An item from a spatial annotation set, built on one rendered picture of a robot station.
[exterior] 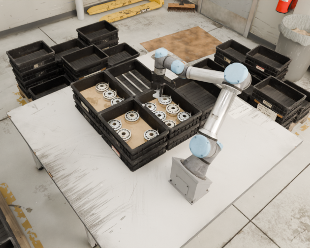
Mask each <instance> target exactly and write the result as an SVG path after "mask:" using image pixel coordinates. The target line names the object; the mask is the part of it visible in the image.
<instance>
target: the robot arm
mask: <svg viewBox="0 0 310 248"><path fill-rule="evenodd" d="M166 69H168V70H170V71H172V72H173V73H175V74H176V75H177V76H178V77H180V78H182V79H185V78H188V79H193V80H198V81H204V82H209V83H214V84H219V85H221V86H222V90H221V92H220V94H219V96H218V98H217V100H216V102H215V104H214V106H213V108H212V110H211V112H210V114H209V116H208V118H207V120H206V122H205V124H204V126H203V128H202V129H199V130H198V132H197V134H196V135H195V136H194V137H192V139H191V140H190V143H189V149H190V151H191V153H192V155H191V156H189V157H188V158H186V159H185V160H184V161H183V163H184V165H185V166H186V167H187V168H188V169H189V170H190V171H192V172H193V173H194V174H196V175H197V176H199V177H201V178H203V177H205V175H206V173H207V170H208V167H209V165H210V164H211V163H212V161H213V160H214V159H215V158H216V156H217V155H218V154H219V152H220V151H221V150H222V148H223V144H222V143H221V142H219V141H218V137H217V134H218V132H219V130H220V128H221V126H222V124H223V122H224V120H225V118H226V116H227V114H228V112H229V110H230V108H231V106H232V104H233V102H234V100H235V98H236V96H237V95H238V94H240V93H241V92H242V90H245V89H247V88H248V87H249V86H250V84H251V75H250V73H249V72H248V69H247V68H246V67H245V66H244V65H243V64H241V63H232V64H230V65H229V66H228V67H227V68H226V69H225V71H224V72H221V71H215V70H209V69H203V68H197V67H191V66H185V65H184V63H183V62H181V61H180V60H177V59H175V58H173V57H171V56H169V55H168V53H167V50H166V49H163V48H160V49H157V50H156V51H155V65H154V70H152V80H151V90H154V91H156V93H155V94H153V97H155V98H158V99H159V102H160V101H161V98H162V91H163V85H164V83H166V84H167V85H169V86H170V87H172V88H174V87H175V86H176V82H175V81H173V80H171V79H170V78H168V77H167V76H165V73H166Z"/></svg>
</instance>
